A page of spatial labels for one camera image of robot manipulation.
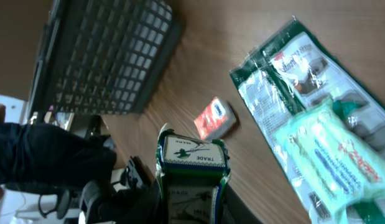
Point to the red tissue pack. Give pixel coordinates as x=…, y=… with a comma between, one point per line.
x=215, y=120

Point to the small green box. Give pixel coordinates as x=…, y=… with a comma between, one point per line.
x=192, y=175

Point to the large green 3M package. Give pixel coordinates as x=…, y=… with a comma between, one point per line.
x=292, y=72

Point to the light green wipes pack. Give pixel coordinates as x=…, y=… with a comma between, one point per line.
x=339, y=166

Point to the grey plastic basket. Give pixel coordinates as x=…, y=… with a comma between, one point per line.
x=103, y=56

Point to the person in dark clothing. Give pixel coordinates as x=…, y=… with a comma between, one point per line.
x=47, y=154

